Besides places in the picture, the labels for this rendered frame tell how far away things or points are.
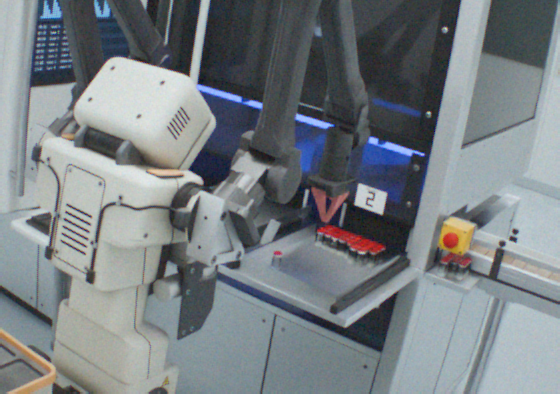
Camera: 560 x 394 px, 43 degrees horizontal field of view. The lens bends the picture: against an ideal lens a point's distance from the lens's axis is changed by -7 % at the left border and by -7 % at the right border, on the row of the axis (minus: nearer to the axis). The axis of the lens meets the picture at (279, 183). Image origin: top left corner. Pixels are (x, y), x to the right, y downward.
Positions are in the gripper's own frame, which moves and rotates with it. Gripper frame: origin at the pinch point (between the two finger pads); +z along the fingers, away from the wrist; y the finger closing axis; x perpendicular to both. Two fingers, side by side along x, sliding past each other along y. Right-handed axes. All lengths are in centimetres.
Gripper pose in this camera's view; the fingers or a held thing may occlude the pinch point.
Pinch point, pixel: (325, 217)
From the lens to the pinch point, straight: 160.8
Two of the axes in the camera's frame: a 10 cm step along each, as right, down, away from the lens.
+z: -1.5, 9.4, 3.1
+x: -8.2, -2.9, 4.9
